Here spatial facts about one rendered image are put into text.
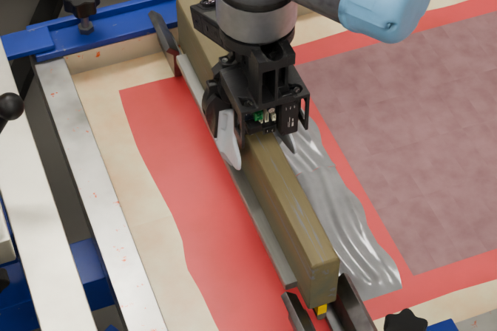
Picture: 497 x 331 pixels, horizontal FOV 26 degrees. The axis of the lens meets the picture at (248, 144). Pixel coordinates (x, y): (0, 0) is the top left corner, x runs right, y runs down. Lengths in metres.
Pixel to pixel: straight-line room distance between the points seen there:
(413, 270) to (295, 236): 0.19
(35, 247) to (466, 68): 0.60
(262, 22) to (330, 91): 0.39
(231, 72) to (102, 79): 0.35
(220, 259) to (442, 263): 0.24
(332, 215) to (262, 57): 0.29
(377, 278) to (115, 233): 0.28
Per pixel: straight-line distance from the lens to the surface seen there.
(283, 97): 1.02
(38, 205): 1.13
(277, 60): 0.98
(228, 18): 0.97
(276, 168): 1.08
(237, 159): 1.10
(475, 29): 1.44
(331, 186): 1.23
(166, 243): 1.19
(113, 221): 1.17
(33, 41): 1.35
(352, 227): 1.20
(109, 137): 1.30
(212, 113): 1.09
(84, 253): 1.24
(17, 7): 2.94
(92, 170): 1.22
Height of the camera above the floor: 1.92
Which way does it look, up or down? 49 degrees down
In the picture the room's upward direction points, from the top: straight up
